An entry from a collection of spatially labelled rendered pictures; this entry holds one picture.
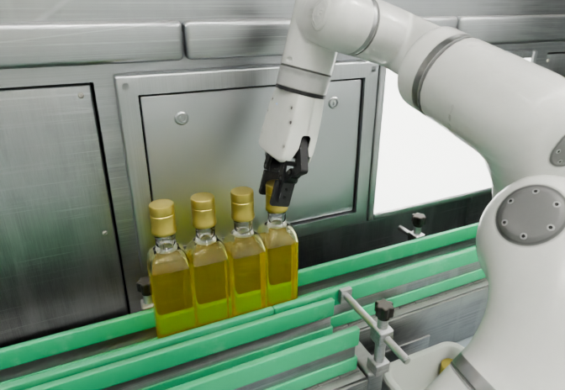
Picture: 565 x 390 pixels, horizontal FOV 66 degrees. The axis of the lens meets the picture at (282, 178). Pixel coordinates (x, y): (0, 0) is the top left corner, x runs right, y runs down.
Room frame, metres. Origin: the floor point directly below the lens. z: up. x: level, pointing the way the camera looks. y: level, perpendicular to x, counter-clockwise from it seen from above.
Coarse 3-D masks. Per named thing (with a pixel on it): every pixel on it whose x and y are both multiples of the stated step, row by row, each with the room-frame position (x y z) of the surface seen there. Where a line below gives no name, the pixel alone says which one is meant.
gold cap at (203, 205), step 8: (200, 192) 0.58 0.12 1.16; (208, 192) 0.58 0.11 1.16; (192, 200) 0.55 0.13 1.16; (200, 200) 0.55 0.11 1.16; (208, 200) 0.55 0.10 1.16; (192, 208) 0.55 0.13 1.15; (200, 208) 0.55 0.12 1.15; (208, 208) 0.55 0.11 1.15; (192, 216) 0.56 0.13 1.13; (200, 216) 0.55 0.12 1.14; (208, 216) 0.55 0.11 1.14; (200, 224) 0.55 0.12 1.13; (208, 224) 0.55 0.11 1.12
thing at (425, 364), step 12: (432, 348) 0.61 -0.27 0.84; (444, 348) 0.61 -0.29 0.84; (456, 348) 0.61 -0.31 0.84; (396, 360) 0.58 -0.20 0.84; (420, 360) 0.59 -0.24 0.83; (432, 360) 0.60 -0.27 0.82; (396, 372) 0.57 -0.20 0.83; (408, 372) 0.58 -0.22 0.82; (420, 372) 0.59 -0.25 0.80; (432, 372) 0.60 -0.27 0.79; (396, 384) 0.53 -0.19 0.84; (408, 384) 0.57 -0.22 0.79; (420, 384) 0.59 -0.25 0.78
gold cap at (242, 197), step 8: (232, 192) 0.58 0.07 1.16; (240, 192) 0.58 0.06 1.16; (248, 192) 0.58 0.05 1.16; (232, 200) 0.57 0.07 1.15; (240, 200) 0.57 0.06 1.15; (248, 200) 0.57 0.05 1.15; (232, 208) 0.57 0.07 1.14; (240, 208) 0.57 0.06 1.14; (248, 208) 0.57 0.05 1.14; (232, 216) 0.57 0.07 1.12; (240, 216) 0.57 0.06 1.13; (248, 216) 0.57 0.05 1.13
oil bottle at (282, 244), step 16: (288, 224) 0.61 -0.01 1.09; (272, 240) 0.58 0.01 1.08; (288, 240) 0.59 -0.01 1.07; (272, 256) 0.58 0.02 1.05; (288, 256) 0.59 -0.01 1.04; (272, 272) 0.58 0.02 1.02; (288, 272) 0.59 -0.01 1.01; (272, 288) 0.58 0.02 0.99; (288, 288) 0.59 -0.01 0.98; (272, 304) 0.58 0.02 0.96
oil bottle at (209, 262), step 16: (192, 240) 0.56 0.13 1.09; (192, 256) 0.54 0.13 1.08; (208, 256) 0.54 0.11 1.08; (224, 256) 0.55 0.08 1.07; (192, 272) 0.53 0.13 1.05; (208, 272) 0.53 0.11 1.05; (224, 272) 0.54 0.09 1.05; (208, 288) 0.53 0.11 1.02; (224, 288) 0.54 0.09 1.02; (208, 304) 0.53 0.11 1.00; (224, 304) 0.54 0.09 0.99; (208, 320) 0.53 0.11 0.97
